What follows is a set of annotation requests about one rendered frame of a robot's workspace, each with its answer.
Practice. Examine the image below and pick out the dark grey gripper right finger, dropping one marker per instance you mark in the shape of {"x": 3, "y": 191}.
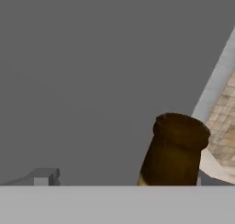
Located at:
{"x": 214, "y": 181}

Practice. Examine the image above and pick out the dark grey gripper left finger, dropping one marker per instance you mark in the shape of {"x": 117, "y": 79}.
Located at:
{"x": 46, "y": 174}

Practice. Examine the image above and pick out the brown glass bottle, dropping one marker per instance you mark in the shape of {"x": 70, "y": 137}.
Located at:
{"x": 174, "y": 151}

